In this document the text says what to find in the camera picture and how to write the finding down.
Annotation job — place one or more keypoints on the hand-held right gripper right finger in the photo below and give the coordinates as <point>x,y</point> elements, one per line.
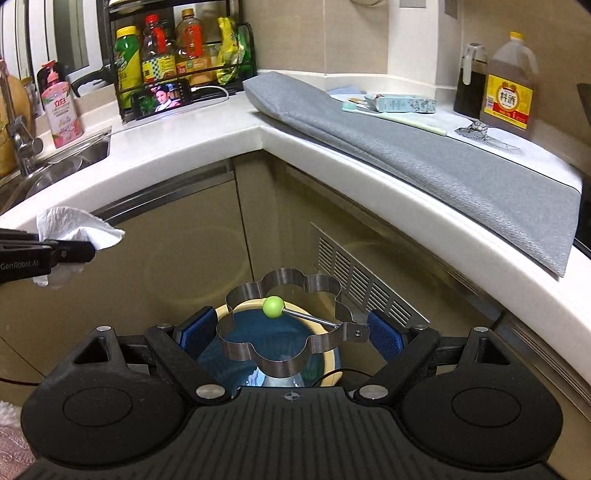
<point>385,336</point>

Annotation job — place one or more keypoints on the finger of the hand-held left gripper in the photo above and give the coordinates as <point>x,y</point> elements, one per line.
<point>74,252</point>
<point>18,236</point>

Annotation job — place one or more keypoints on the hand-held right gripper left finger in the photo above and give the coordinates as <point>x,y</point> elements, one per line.
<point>198,331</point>

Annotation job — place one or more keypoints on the white tissue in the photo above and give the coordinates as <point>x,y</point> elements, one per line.
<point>83,226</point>

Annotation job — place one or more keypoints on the flower-shaped metal egg mold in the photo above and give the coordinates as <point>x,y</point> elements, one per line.
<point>352,333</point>

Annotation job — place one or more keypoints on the yellow bin with blue bag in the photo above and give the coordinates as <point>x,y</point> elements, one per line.
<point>277,334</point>

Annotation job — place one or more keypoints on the white vent grille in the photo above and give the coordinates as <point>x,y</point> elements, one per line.
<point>360,277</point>

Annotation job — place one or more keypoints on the steel sink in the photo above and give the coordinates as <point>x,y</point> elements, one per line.
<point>69,159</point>

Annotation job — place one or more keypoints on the metal faucet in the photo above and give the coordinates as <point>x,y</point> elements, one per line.
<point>21,138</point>

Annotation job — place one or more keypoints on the yellow round thing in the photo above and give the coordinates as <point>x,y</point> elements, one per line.
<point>9,115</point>

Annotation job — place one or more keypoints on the pink soap pump bottle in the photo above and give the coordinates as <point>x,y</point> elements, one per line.
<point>60,110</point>

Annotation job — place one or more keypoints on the pink fluffy rug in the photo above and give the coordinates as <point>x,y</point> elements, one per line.
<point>11,438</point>

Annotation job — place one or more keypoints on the grey mat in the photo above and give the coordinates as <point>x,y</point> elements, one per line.
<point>415,161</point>

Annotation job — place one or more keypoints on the black smartphone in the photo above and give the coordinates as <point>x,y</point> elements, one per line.
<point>161,97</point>

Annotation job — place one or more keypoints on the green bottle yellow cap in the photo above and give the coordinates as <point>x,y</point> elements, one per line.
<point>127,64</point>

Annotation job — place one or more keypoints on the brown bottle red cap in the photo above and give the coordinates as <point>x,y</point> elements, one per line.
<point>157,60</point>

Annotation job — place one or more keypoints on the window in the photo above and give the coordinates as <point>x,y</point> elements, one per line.
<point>46,27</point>

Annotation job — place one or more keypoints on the black stove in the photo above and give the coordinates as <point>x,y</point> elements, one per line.
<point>584,248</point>

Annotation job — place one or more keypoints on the black striped white paper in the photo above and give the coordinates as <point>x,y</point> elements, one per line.
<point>475,130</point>

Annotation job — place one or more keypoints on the pale blue patterned box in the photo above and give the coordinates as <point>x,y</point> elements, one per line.
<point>401,104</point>

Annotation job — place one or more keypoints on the white cutting board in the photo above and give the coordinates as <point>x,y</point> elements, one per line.
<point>545,161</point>

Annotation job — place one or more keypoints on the orange bottle yellow cap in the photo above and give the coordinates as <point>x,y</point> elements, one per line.
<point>189,46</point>

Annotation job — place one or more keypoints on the light blue paper sheet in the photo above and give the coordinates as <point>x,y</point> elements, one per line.
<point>344,91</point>

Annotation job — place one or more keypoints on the green and yellow packet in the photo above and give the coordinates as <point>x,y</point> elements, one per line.
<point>228,50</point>

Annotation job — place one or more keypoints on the cooking wine jug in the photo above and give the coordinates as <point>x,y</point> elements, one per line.
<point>508,101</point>

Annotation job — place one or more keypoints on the black wok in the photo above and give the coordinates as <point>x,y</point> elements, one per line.
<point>585,94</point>

